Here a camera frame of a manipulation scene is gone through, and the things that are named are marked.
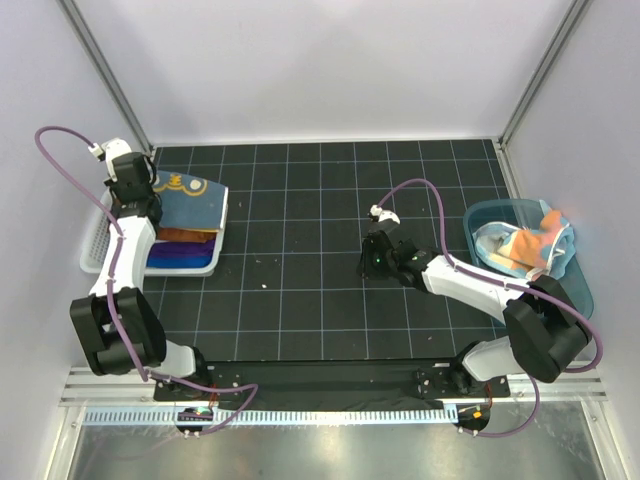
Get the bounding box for aluminium frame rail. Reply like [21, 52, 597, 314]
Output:
[59, 367, 608, 406]

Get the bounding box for purple folded towel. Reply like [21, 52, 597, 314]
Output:
[150, 239, 215, 259]

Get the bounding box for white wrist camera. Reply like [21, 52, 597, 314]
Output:
[88, 138, 132, 182]
[369, 205, 401, 228]

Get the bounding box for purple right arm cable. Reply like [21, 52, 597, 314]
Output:
[377, 178, 604, 439]

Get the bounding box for multicolour striped towel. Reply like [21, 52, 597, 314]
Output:
[471, 200, 576, 281]

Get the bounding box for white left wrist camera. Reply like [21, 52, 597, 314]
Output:
[88, 138, 132, 182]

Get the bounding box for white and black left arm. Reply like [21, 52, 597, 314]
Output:
[70, 152, 212, 400]

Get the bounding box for blue plastic basin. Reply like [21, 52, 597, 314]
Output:
[463, 199, 594, 318]

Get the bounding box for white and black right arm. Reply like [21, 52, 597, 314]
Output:
[358, 219, 593, 396]

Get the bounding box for brown towel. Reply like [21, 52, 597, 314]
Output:
[156, 228, 217, 244]

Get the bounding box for yellow and blue cat towel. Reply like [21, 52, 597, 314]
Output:
[153, 170, 228, 232]

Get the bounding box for blue folded towel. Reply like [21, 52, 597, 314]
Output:
[146, 254, 212, 270]

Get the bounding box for white plastic basket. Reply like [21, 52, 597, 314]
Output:
[79, 181, 229, 277]

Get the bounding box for white slotted cable duct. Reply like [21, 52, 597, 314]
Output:
[82, 404, 458, 428]

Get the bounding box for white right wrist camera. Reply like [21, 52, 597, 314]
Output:
[369, 205, 401, 228]

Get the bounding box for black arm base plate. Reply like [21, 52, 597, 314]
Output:
[152, 357, 512, 435]

